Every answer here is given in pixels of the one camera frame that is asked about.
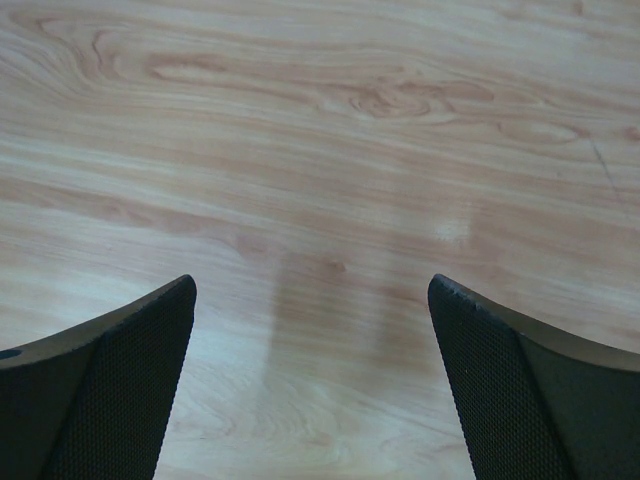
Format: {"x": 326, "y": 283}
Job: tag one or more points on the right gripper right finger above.
{"x": 535, "y": 401}

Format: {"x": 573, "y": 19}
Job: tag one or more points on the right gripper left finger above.
{"x": 93, "y": 401}

